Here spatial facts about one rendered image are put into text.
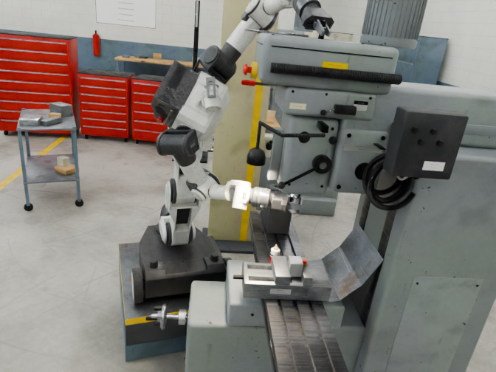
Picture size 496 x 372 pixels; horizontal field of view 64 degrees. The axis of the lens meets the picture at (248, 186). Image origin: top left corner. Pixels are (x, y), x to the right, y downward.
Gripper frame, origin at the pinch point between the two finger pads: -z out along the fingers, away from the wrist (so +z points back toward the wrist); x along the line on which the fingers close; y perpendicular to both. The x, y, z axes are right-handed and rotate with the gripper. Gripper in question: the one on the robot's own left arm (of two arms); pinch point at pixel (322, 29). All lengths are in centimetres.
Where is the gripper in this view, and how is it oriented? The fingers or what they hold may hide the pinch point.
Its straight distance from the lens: 155.2
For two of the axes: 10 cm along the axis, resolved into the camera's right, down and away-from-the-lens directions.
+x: -9.0, 0.8, -4.3
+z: -3.2, -8.0, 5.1
